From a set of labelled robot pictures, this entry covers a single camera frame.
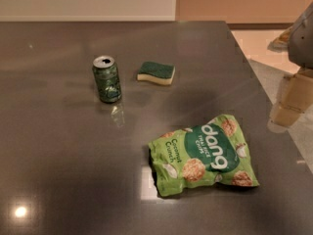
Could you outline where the green soda can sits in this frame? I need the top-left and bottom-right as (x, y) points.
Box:
(92, 56), (121, 103)

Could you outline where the green rice chip bag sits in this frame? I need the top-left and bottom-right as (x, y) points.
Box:
(149, 115), (259, 197)

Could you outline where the green and yellow sponge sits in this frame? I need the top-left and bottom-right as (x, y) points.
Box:
(137, 62), (175, 86)

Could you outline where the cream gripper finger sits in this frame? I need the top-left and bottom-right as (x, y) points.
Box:
(270, 68), (313, 127)

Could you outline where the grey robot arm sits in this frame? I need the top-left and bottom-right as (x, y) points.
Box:
(269, 3), (313, 129)

